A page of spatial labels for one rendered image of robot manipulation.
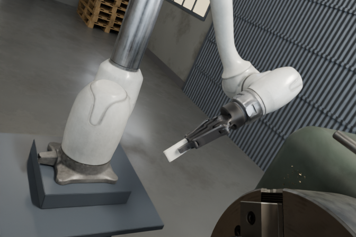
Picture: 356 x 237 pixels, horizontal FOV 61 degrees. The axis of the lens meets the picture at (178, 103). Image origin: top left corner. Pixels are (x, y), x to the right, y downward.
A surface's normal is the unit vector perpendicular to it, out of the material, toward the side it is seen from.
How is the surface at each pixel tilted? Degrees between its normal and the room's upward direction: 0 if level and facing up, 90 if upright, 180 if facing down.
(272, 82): 47
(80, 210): 0
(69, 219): 0
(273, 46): 90
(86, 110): 75
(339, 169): 55
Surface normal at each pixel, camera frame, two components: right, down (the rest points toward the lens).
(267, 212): 0.52, -0.22
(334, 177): -0.71, -0.43
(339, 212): 0.35, -0.91
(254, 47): -0.79, -0.14
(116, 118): 0.64, 0.26
